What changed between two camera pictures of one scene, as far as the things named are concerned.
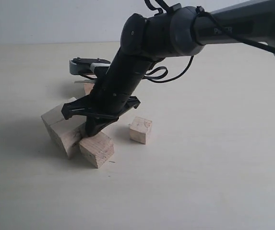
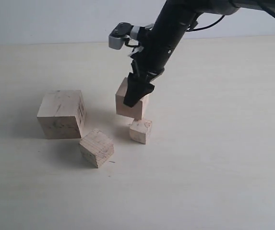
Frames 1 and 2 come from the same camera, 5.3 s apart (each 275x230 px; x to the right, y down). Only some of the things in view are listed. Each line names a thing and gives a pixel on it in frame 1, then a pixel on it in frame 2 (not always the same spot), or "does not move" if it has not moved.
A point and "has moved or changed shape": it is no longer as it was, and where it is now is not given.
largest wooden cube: (67, 133) has moved or changed shape
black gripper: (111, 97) to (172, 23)
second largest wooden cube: (88, 86) to (137, 111)
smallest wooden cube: (140, 130) does not move
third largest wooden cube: (98, 148) does not move
